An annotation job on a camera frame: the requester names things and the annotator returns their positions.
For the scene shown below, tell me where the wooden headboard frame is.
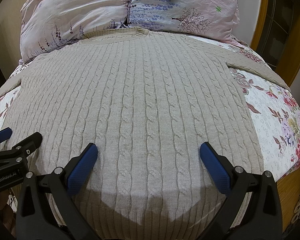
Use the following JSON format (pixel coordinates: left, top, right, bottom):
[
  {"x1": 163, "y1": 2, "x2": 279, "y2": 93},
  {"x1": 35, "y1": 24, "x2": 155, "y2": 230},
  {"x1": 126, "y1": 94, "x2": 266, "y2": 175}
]
[{"x1": 250, "y1": 0, "x2": 300, "y2": 86}]

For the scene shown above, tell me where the beige cable-knit sweater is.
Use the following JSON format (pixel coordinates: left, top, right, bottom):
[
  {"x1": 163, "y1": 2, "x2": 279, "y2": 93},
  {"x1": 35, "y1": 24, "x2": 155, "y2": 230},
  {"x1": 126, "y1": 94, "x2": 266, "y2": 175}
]
[{"x1": 0, "y1": 28, "x2": 286, "y2": 239}]

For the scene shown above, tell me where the pink floral pillow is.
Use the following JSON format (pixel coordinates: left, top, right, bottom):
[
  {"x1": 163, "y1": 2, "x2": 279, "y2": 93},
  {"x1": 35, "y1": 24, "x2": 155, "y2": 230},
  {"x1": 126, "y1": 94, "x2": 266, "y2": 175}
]
[{"x1": 20, "y1": 0, "x2": 239, "y2": 62}]

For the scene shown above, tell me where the floral bed sheet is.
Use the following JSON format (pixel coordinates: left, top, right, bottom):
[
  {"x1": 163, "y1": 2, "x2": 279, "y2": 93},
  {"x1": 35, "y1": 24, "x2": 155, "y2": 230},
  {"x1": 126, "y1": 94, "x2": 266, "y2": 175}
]
[{"x1": 0, "y1": 35, "x2": 300, "y2": 180}]

